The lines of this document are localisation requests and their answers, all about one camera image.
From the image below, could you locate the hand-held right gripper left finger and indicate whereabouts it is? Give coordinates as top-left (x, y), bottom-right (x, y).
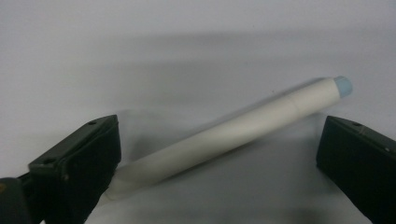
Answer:
top-left (27, 114), bottom-right (122, 224)

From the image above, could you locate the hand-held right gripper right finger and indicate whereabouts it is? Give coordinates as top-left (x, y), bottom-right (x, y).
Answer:
top-left (316, 115), bottom-right (396, 224)

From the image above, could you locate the white pen with blue ends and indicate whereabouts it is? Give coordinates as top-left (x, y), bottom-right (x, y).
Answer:
top-left (104, 75), bottom-right (354, 202)

